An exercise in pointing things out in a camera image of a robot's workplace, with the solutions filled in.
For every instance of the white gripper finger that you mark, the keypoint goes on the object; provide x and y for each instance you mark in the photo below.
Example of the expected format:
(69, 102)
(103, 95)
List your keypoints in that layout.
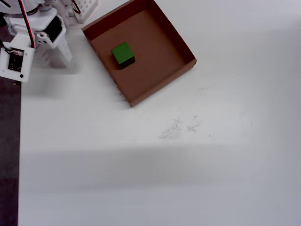
(54, 58)
(65, 51)

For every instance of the green cube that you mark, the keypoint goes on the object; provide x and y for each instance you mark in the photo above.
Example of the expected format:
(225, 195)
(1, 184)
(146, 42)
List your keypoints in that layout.
(122, 53)

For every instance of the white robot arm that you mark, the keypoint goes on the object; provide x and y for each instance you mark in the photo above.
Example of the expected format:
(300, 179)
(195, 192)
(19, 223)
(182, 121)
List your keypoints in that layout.
(13, 5)

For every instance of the brown cardboard box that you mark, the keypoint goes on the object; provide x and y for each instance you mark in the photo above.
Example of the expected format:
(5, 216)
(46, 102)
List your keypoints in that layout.
(152, 70)

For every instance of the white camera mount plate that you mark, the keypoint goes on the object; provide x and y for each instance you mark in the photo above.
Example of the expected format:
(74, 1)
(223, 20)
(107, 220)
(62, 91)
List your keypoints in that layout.
(26, 62)

